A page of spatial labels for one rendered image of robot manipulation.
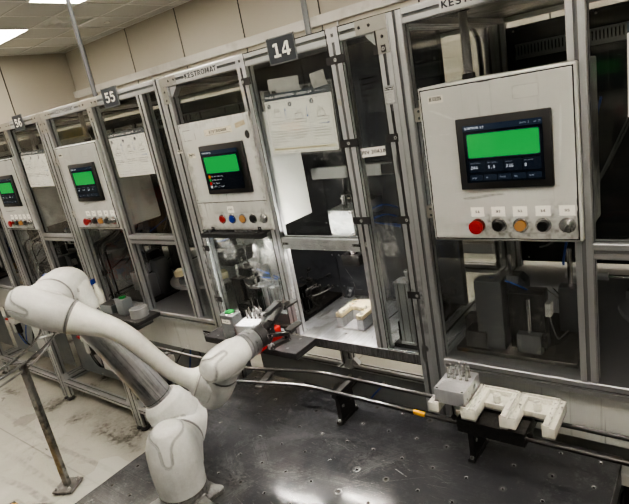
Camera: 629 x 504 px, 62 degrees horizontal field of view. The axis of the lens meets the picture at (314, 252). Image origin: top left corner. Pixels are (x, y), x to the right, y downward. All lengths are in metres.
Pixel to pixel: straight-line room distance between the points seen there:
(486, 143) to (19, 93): 8.67
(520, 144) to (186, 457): 1.32
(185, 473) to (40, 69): 8.65
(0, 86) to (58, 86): 0.90
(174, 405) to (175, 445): 0.20
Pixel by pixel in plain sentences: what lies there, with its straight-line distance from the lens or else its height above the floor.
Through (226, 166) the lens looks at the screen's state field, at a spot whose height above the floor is 1.64.
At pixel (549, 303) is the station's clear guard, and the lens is 1.68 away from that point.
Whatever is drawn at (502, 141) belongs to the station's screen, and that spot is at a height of 1.63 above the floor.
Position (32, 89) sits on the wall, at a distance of 9.75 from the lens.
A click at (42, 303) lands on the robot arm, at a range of 1.66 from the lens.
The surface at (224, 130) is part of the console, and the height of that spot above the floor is 1.78.
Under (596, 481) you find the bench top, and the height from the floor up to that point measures 0.68.
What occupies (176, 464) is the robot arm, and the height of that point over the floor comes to 0.87.
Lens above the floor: 1.83
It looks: 16 degrees down
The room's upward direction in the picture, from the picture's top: 11 degrees counter-clockwise
